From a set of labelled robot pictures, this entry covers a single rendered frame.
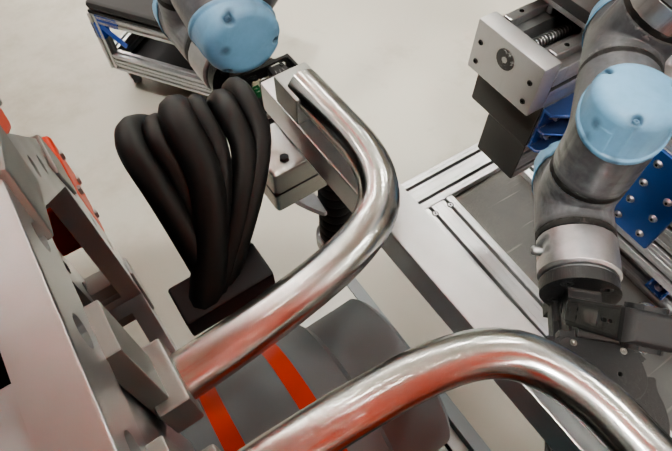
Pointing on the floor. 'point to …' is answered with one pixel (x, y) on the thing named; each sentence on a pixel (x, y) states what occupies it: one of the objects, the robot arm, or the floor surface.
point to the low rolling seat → (137, 30)
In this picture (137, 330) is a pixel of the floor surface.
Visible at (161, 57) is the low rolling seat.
